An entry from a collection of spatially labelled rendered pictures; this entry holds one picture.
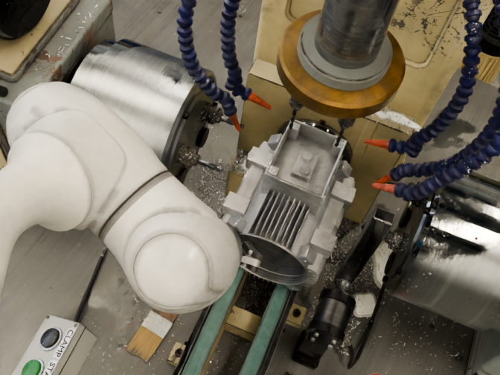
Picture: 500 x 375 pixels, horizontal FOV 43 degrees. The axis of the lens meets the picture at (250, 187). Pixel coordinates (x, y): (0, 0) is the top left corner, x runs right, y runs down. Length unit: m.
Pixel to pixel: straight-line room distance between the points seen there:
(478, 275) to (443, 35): 0.39
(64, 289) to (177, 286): 0.73
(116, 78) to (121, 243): 0.49
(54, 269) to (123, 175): 0.70
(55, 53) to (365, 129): 0.54
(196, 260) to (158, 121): 0.49
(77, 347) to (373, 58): 0.58
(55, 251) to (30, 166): 0.73
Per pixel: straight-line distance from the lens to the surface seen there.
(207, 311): 1.13
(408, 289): 1.06
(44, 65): 1.11
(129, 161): 0.64
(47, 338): 0.98
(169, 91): 1.05
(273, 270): 1.15
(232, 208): 1.04
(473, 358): 1.32
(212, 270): 0.58
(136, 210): 0.63
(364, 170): 1.21
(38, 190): 0.60
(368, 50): 0.84
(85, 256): 1.31
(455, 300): 1.07
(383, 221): 0.88
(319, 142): 1.08
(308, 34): 0.89
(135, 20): 1.66
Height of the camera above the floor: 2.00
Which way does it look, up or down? 61 degrees down
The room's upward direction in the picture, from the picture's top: 11 degrees clockwise
